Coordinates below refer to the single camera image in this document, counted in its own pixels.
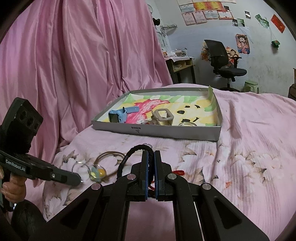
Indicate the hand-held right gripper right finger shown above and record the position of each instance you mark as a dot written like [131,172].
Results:
[158,176]

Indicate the small wall photo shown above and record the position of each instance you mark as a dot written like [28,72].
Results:
[247,14]

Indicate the beige smart watch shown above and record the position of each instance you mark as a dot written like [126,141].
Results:
[159,120]

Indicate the blue smart watch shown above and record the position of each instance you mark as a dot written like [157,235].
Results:
[115,117]

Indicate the group of wall certificates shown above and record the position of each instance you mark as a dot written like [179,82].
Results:
[203,11]

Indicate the wooden desk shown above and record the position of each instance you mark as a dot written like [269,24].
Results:
[181,67]

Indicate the brown bag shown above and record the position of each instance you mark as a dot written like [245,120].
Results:
[291,92]

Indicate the pink satin curtain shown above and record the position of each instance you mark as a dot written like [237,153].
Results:
[69,69]

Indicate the silver bangle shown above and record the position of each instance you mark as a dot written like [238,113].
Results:
[187,125]

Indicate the green hanging ornament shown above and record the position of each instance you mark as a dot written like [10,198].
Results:
[275,44]

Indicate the grey cardboard box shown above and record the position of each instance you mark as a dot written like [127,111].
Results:
[161,133]

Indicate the person's left hand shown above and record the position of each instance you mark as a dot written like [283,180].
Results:
[13,188]

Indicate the green plastic stool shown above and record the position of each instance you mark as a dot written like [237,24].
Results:
[251,86]

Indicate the black office chair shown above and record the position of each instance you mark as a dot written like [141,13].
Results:
[231,71]

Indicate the cartoon figures wall poster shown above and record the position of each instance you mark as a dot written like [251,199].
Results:
[232,55]

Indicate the green wall photos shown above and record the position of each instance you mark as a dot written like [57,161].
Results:
[262,20]

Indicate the dark wall photos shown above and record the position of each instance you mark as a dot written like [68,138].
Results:
[238,22]

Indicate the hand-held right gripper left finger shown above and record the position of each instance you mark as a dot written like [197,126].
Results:
[146,176]

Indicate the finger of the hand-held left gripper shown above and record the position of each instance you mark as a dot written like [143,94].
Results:
[67,177]

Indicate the red paper square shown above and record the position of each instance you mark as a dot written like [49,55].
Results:
[278,23]

